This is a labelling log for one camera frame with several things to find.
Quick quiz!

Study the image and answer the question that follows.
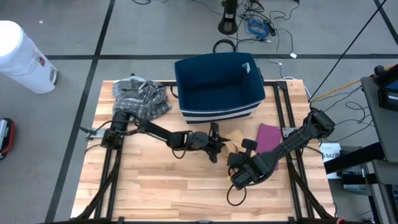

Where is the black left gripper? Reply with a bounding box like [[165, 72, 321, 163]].
[[192, 123, 231, 163]]

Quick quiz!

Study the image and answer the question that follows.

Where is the orange checked towel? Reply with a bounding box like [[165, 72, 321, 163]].
[[222, 129, 245, 154]]

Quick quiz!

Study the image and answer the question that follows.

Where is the purple towel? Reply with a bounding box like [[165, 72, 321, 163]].
[[255, 123, 282, 170]]

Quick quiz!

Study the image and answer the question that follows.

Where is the navy white striped basket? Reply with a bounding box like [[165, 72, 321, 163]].
[[170, 52, 267, 126]]

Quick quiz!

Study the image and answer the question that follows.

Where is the grey checked towel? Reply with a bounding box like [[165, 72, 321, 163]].
[[111, 76, 173, 122]]

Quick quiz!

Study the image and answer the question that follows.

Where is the metal mounting plate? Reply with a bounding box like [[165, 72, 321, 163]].
[[86, 128, 104, 139], [281, 126, 296, 138]]

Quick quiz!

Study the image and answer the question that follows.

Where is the white paper sheet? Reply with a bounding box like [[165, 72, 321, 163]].
[[318, 142, 343, 180]]

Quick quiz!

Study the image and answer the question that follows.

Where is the black stand base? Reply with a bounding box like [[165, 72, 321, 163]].
[[217, 0, 239, 35]]

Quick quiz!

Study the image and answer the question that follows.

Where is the black power strip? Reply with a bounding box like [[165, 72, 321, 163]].
[[263, 19, 277, 37]]

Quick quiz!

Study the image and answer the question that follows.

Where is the grey side table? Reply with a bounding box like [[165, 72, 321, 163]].
[[360, 76, 398, 224]]

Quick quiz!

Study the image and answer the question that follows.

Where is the thin black pole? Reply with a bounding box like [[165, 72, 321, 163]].
[[309, 0, 389, 101]]

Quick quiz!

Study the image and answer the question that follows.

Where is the black equipment box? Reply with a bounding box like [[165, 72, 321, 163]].
[[373, 64, 398, 112]]

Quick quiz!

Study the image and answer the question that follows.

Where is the white trash bin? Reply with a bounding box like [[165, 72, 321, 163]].
[[0, 20, 59, 95]]

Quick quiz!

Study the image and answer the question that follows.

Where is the red black device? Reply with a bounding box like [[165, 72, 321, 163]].
[[0, 117, 16, 161]]

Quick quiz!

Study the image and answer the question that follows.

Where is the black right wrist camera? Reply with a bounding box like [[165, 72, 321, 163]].
[[241, 138, 258, 152]]

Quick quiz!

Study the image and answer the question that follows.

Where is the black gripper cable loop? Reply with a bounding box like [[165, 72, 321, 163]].
[[169, 130, 192, 160], [226, 183, 248, 207]]

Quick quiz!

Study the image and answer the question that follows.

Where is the black aluminium table frame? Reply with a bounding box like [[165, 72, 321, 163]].
[[74, 79, 336, 224]]

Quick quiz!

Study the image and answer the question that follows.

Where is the coiled black cable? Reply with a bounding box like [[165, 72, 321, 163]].
[[212, 38, 238, 55]]

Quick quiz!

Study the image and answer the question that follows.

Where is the blue cable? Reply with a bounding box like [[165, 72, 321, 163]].
[[247, 18, 271, 40]]

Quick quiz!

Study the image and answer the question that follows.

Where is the yellow cable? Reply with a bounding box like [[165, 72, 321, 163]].
[[309, 63, 398, 103]]

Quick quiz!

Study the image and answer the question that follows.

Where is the tangled black cable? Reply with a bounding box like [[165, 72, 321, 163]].
[[236, 0, 301, 60]]

